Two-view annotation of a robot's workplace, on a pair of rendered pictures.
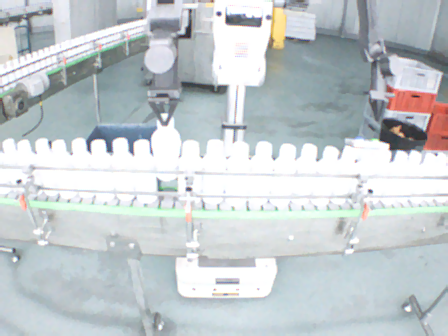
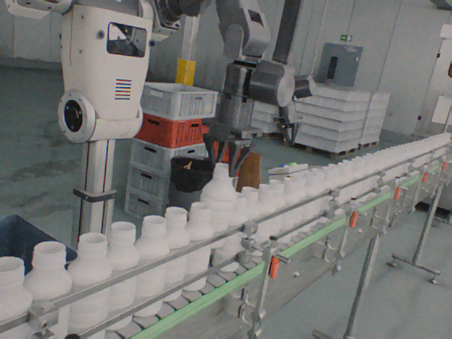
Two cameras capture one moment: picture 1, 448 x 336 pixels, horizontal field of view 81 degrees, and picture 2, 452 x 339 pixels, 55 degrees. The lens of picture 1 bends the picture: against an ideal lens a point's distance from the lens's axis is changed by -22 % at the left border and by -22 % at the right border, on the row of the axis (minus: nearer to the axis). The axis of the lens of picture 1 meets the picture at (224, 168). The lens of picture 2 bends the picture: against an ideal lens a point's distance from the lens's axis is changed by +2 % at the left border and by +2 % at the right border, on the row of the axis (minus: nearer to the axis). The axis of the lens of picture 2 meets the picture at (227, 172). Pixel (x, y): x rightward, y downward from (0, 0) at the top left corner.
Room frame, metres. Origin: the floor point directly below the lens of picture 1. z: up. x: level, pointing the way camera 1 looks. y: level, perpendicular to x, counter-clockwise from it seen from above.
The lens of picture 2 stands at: (0.19, 0.76, 1.44)
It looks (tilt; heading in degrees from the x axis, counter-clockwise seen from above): 16 degrees down; 308
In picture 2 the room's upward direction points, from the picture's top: 10 degrees clockwise
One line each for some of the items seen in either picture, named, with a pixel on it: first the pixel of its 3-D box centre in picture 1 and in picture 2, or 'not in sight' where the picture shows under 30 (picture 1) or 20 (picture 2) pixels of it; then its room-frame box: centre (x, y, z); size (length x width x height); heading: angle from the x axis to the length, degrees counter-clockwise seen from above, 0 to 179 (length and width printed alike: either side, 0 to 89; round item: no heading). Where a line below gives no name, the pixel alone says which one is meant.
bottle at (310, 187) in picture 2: (325, 176); (305, 201); (0.71, -0.27, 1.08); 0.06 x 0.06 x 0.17
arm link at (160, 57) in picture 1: (164, 38); (262, 65); (0.64, 0.14, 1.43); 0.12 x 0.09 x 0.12; 5
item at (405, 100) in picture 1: (402, 94); (174, 126); (2.78, -1.72, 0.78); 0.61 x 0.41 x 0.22; 101
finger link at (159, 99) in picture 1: (165, 105); (230, 152); (0.68, 0.14, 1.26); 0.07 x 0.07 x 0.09; 4
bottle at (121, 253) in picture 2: (83, 168); (117, 274); (0.67, 0.38, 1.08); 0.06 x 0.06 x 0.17
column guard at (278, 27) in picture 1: (278, 27); not in sight; (8.40, -1.15, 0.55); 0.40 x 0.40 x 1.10; 4
